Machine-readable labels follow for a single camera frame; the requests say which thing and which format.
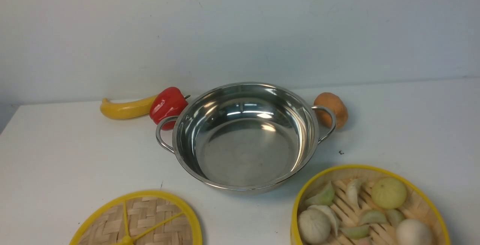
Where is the yellow-rimmed bamboo steamer basket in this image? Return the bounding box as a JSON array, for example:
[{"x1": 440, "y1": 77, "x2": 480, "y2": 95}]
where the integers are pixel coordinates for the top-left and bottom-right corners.
[{"x1": 290, "y1": 164, "x2": 451, "y2": 245}]

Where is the yellow-rimmed woven steamer lid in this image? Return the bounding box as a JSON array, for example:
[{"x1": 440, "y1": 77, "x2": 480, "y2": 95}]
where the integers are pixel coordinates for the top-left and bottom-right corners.
[{"x1": 70, "y1": 190, "x2": 204, "y2": 245}]

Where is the red toy bell pepper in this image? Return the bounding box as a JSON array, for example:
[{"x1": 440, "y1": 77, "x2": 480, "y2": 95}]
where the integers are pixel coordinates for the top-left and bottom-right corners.
[{"x1": 149, "y1": 87, "x2": 190, "y2": 125}]

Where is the orange-brown toy potato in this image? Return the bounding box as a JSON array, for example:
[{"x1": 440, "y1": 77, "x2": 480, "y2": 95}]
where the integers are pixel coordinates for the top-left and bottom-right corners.
[{"x1": 313, "y1": 92, "x2": 349, "y2": 130}]

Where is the yellow toy banana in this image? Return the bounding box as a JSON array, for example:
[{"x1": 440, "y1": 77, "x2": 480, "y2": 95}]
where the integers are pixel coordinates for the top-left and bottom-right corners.
[{"x1": 100, "y1": 95, "x2": 157, "y2": 120}]

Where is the green dumpling back left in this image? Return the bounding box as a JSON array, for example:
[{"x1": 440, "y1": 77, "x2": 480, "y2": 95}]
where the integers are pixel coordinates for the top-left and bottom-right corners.
[{"x1": 304, "y1": 181, "x2": 335, "y2": 207}]

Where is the green dumpling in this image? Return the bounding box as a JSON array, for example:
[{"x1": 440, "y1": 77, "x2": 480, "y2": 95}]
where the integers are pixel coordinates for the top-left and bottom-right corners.
[
  {"x1": 304, "y1": 181, "x2": 335, "y2": 207},
  {"x1": 339, "y1": 225, "x2": 370, "y2": 240},
  {"x1": 385, "y1": 209, "x2": 406, "y2": 228},
  {"x1": 358, "y1": 209, "x2": 389, "y2": 225}
]

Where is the white dumpling back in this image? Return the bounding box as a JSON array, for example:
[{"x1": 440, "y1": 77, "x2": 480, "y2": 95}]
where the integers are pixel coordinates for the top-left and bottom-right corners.
[{"x1": 346, "y1": 179, "x2": 363, "y2": 209}]

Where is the white round bun left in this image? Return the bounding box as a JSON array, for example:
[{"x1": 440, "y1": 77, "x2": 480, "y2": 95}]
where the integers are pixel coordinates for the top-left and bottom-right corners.
[{"x1": 298, "y1": 209, "x2": 331, "y2": 244}]

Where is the white round bun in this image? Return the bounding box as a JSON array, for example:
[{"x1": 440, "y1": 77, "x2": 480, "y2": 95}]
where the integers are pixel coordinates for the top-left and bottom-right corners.
[
  {"x1": 298, "y1": 209, "x2": 331, "y2": 244},
  {"x1": 396, "y1": 219, "x2": 433, "y2": 245}
]

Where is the green dumpling front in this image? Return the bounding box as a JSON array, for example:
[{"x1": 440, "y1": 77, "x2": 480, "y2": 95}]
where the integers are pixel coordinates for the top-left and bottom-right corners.
[{"x1": 339, "y1": 225, "x2": 370, "y2": 240}]

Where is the yellow-green round bun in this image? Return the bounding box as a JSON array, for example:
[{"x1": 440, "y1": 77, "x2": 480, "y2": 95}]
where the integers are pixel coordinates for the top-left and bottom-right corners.
[{"x1": 370, "y1": 177, "x2": 408, "y2": 209}]

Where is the green dumpling centre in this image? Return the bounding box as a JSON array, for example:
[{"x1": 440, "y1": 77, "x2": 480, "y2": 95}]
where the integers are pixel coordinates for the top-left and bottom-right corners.
[{"x1": 358, "y1": 209, "x2": 389, "y2": 225}]

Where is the pink dumpling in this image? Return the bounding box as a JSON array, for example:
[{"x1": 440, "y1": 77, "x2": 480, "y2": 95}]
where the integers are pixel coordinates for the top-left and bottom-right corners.
[{"x1": 353, "y1": 236, "x2": 373, "y2": 245}]

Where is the green dumpling right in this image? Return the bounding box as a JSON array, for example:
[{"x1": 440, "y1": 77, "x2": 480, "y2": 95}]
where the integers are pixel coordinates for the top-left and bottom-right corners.
[{"x1": 385, "y1": 209, "x2": 406, "y2": 228}]

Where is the white round bun right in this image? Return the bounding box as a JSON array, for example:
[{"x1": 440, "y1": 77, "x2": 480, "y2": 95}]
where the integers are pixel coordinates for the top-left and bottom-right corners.
[{"x1": 396, "y1": 219, "x2": 433, "y2": 245}]

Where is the stainless steel two-handled pot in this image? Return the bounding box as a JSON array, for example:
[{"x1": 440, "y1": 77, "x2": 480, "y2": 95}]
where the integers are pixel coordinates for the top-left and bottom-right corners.
[{"x1": 156, "y1": 82, "x2": 337, "y2": 194}]

